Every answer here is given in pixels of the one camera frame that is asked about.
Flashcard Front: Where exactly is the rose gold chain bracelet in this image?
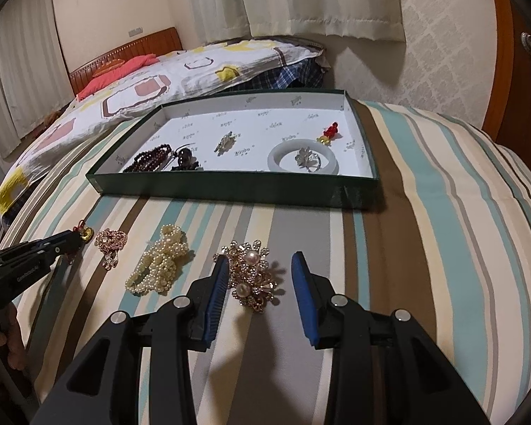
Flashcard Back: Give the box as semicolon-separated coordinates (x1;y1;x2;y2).
95;229;128;271

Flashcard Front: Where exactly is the silver leaf brooch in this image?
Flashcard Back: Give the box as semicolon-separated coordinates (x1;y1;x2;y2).
215;132;240;157

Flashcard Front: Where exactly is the red cord gold charm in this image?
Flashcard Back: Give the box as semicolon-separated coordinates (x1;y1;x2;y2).
73;220;95;244

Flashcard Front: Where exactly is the dark bead cord pendant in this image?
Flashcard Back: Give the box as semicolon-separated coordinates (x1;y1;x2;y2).
170;144;203;172

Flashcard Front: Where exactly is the white patterned bedsheet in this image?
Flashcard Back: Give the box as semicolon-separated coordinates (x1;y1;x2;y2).
0;40;326;226

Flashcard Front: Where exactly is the pink pillow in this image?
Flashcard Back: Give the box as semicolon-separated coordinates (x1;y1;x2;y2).
76;54;160;100

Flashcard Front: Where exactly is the wooden bed headboard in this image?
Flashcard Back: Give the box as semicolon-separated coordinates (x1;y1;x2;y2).
68;27;183;96

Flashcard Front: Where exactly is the wooden door frame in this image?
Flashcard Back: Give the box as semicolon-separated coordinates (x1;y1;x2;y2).
482;0;520;142

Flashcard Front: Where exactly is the blue plaid bed sheet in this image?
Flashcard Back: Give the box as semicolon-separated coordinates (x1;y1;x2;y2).
230;59;326;94

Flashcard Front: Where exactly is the dark red bead bracelet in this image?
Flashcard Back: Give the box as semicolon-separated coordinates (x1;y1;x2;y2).
121;144;174;173

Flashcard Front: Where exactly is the striped cloth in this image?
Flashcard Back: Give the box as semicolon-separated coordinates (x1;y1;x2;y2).
0;97;531;425

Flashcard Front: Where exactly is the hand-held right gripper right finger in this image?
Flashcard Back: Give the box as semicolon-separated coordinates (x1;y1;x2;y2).
291;251;492;425

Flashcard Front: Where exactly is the red crystal charm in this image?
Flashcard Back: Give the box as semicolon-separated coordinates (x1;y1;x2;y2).
316;121;342;146

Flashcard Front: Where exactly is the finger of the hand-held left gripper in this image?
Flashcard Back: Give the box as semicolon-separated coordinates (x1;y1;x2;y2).
31;229;84;247
42;240;86;259

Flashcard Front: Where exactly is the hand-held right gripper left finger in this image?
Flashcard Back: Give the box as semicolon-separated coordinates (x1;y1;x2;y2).
29;254;231;425

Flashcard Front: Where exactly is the pearl bracelet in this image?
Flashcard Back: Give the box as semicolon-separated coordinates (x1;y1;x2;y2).
125;224;191;295

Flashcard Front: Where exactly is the person's left hand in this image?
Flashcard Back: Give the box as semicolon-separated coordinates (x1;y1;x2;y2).
0;307;27;372

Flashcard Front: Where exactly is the white curtain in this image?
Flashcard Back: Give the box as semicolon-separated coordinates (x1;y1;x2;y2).
9;0;72;118
234;0;408;43
0;22;25;160
190;0;253;47

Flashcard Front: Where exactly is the silver flower brooch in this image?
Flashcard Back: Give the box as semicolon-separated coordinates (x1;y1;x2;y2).
294;147;326;172

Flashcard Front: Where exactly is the white jade bangle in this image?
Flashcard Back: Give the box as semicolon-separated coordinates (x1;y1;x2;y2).
267;145;339;177

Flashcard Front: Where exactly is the gold pearl flower brooch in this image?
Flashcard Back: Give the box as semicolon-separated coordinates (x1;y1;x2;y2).
213;240;286;315

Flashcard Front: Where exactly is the green cardboard box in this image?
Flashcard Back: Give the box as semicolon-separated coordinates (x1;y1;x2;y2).
85;89;380;210

